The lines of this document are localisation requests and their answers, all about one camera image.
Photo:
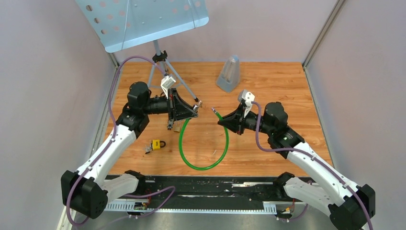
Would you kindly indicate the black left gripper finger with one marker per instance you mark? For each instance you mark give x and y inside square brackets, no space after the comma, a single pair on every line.
[181,106]
[186,114]

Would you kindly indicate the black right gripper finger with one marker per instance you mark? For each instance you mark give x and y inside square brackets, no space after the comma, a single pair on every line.
[235,116]
[230,124]

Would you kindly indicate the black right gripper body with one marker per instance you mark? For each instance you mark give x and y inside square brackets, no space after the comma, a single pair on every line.
[246,123]

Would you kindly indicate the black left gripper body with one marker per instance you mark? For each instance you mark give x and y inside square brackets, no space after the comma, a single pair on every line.
[172,108]

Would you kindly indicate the small brass padlock with keys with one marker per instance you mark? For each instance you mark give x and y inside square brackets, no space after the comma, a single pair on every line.
[174,126]

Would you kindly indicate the green cable lock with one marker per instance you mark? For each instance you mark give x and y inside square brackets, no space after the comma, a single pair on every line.
[203,144]

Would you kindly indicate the yellow padlock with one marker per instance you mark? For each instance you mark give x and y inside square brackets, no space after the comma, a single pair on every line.
[157,144]

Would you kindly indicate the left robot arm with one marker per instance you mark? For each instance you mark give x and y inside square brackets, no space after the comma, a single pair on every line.
[87,190]

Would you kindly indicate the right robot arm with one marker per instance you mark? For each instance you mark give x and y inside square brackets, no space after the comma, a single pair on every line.
[348,205]

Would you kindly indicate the blue translucent metronome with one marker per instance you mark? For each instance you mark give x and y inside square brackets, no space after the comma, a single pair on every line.
[229,77]

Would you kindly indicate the grey music stand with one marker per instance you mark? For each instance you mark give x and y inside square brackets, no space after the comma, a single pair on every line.
[122,24]

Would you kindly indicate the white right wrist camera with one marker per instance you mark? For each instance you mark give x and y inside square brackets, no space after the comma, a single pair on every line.
[246,98]

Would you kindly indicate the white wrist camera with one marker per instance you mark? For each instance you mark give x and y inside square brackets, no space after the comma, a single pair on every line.
[246,98]
[166,83]

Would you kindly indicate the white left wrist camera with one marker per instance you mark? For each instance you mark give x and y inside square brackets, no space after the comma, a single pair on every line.
[166,83]

